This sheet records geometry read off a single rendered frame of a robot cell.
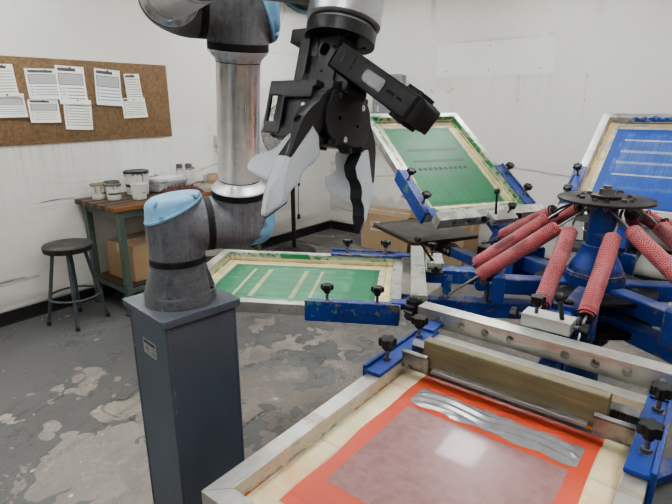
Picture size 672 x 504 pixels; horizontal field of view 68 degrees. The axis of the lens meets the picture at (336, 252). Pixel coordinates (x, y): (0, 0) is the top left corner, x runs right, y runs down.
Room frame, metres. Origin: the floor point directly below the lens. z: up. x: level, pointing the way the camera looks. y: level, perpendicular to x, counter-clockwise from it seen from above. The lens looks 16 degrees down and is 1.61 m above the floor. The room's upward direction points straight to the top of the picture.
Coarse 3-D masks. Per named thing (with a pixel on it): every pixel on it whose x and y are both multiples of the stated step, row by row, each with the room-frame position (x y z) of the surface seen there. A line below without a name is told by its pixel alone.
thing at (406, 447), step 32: (416, 384) 1.08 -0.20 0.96; (448, 384) 1.08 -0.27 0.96; (384, 416) 0.95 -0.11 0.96; (416, 416) 0.95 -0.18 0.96; (352, 448) 0.84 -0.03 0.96; (384, 448) 0.84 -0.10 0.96; (416, 448) 0.84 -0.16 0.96; (448, 448) 0.84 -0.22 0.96; (320, 480) 0.76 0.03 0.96; (352, 480) 0.75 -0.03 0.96; (384, 480) 0.75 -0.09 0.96; (416, 480) 0.75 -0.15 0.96
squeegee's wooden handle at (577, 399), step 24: (432, 360) 1.09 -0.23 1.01; (456, 360) 1.05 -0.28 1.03; (480, 360) 1.02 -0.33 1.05; (504, 360) 1.01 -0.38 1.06; (504, 384) 0.98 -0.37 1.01; (528, 384) 0.95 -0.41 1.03; (552, 384) 0.92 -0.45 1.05; (576, 384) 0.91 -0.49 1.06; (552, 408) 0.92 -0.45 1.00; (576, 408) 0.89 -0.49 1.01; (600, 408) 0.86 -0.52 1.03
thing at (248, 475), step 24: (360, 384) 1.02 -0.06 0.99; (384, 384) 1.07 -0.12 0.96; (600, 384) 1.02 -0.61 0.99; (336, 408) 0.93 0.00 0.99; (288, 432) 0.85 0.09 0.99; (312, 432) 0.86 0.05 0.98; (264, 456) 0.78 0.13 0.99; (288, 456) 0.80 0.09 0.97; (216, 480) 0.71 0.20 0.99; (240, 480) 0.71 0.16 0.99; (264, 480) 0.75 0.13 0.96; (624, 480) 0.71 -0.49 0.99
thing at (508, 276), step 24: (528, 264) 1.90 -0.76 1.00; (624, 264) 1.87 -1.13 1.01; (480, 288) 1.66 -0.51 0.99; (504, 288) 1.62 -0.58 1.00; (528, 288) 1.65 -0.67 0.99; (576, 288) 1.57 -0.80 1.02; (576, 312) 1.35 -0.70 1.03; (624, 312) 1.50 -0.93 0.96; (648, 312) 1.42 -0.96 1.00; (576, 336) 1.35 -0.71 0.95
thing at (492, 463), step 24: (504, 408) 0.98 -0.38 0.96; (552, 432) 0.89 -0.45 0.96; (576, 432) 0.89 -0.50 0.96; (480, 456) 0.82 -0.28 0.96; (504, 456) 0.82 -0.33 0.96; (528, 456) 0.82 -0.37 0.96; (456, 480) 0.75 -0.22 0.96; (480, 480) 0.75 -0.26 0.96; (504, 480) 0.75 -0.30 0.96; (528, 480) 0.75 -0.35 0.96; (552, 480) 0.75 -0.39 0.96; (576, 480) 0.76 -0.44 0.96
